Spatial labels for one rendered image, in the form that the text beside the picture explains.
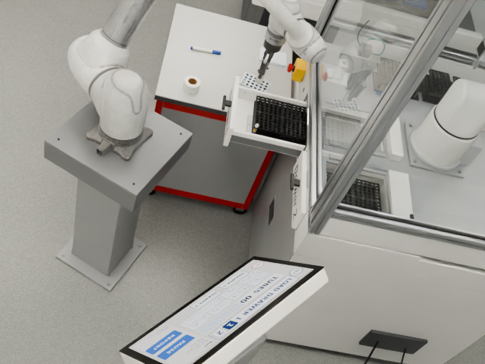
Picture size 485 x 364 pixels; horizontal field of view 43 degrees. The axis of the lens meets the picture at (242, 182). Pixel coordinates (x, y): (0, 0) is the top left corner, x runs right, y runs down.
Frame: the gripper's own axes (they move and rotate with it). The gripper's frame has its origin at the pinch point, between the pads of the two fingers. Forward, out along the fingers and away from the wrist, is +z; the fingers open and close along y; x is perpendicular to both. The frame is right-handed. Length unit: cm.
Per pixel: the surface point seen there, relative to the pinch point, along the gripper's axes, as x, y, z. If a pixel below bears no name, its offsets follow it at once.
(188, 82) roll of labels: -25.6, 18.1, 3.6
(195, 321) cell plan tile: 17, 127, -22
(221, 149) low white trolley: -3.2, 18.2, 33.0
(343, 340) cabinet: 81, 63, 65
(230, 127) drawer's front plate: -0.3, 43.6, -9.0
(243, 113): 0.8, 24.8, 0.0
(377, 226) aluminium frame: 59, 70, -22
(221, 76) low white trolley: -15.8, 2.5, 7.6
